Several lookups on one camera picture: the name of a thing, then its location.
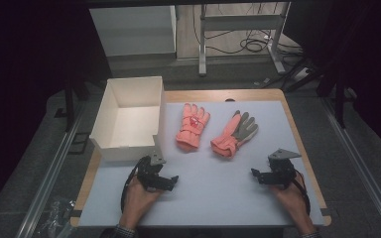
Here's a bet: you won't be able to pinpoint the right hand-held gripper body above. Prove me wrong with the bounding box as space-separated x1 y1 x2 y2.
265 148 303 190

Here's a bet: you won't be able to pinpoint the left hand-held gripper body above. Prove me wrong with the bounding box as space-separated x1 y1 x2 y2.
136 151 167 192

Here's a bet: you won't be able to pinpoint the pink glove with grey palm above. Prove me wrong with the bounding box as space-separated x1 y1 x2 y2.
210 110 260 159

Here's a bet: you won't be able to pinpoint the white box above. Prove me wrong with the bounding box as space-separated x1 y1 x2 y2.
88 75 167 163

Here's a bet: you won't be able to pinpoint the pink glove with red mark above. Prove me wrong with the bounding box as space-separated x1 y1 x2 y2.
175 102 211 152

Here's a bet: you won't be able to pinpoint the person's left hand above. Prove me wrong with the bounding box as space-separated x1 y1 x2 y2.
120 177 164 222

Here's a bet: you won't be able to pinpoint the person's right hand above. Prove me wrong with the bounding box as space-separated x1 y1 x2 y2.
269 172 313 226

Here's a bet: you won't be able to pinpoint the pale blue table mat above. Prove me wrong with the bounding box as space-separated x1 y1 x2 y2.
78 100 325 228

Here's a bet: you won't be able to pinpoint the dark metal stand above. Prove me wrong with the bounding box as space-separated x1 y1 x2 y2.
54 78 91 133
317 59 359 130

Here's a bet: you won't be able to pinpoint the white power strip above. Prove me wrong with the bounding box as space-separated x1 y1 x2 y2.
292 66 313 82

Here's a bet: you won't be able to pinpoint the clear plastic bag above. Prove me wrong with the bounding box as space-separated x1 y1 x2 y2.
33 195 77 238

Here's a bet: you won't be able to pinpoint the white cabinet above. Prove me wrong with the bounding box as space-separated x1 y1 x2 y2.
88 4 179 58

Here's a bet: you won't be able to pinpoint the right hand-held gripper black cable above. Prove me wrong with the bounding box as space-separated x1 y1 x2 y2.
292 168 313 216

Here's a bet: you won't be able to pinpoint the metal floor rail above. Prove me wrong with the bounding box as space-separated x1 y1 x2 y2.
320 97 381 238
14 98 91 238

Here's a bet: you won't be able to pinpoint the black floor cables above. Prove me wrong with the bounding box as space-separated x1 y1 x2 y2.
191 2 305 58

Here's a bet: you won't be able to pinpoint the grey metal desk frame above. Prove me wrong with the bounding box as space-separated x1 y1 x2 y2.
197 1 293 77

